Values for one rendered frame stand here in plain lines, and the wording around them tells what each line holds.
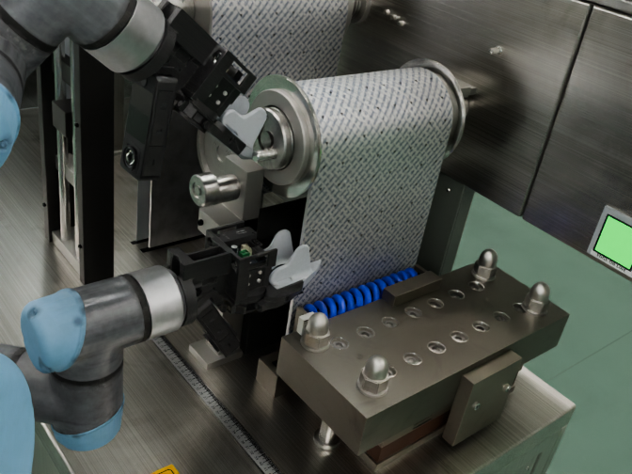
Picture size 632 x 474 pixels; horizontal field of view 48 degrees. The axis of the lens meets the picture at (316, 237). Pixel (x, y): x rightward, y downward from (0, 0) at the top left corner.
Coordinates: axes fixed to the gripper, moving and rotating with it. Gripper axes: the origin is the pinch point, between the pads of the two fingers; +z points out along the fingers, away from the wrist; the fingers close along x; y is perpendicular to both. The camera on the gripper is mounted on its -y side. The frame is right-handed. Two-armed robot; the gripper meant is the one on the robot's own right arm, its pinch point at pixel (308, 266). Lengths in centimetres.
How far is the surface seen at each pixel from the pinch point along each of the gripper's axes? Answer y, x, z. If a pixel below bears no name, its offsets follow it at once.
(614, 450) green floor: -109, -6, 140
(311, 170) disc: 14.6, -0.6, -2.7
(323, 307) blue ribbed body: -4.9, -2.9, 1.1
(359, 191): 9.8, -0.2, 6.3
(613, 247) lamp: 8.5, -23.6, 29.3
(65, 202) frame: -9.6, 43.3, -14.5
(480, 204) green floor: -109, 127, 232
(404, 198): 6.7, -0.2, 15.4
